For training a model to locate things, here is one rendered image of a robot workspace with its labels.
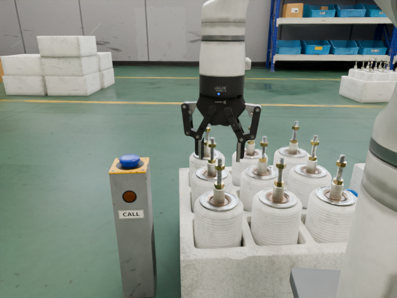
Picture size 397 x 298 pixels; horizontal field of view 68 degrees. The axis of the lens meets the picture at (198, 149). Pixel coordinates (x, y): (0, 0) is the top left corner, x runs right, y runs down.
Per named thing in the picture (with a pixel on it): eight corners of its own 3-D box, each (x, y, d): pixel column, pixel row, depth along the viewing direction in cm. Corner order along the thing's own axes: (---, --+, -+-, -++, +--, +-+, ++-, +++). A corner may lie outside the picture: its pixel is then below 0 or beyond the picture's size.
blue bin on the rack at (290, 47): (272, 52, 515) (273, 39, 508) (294, 52, 513) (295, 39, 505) (277, 54, 469) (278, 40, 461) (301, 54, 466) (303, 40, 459)
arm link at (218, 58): (250, 69, 55) (253, 33, 53) (249, 77, 45) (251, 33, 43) (202, 68, 57) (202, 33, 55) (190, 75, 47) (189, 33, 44)
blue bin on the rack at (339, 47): (322, 52, 508) (324, 39, 500) (345, 53, 506) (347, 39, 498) (333, 55, 461) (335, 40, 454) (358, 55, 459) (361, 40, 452)
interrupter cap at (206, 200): (246, 205, 57) (246, 201, 57) (214, 217, 53) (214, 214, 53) (221, 189, 63) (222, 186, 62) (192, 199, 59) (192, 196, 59)
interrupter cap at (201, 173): (189, 178, 68) (189, 175, 67) (204, 165, 74) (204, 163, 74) (220, 185, 64) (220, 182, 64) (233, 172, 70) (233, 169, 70)
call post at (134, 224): (155, 297, 67) (146, 173, 56) (123, 299, 66) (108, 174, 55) (156, 274, 73) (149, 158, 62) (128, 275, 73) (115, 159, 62)
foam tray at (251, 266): (368, 319, 62) (389, 249, 55) (182, 330, 59) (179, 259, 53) (298, 213, 98) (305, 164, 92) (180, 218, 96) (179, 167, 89)
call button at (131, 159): (139, 170, 57) (138, 161, 56) (117, 171, 57) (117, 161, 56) (141, 162, 61) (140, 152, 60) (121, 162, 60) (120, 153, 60)
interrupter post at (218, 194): (227, 203, 58) (228, 188, 56) (217, 207, 56) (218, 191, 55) (220, 197, 59) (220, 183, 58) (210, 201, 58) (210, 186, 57)
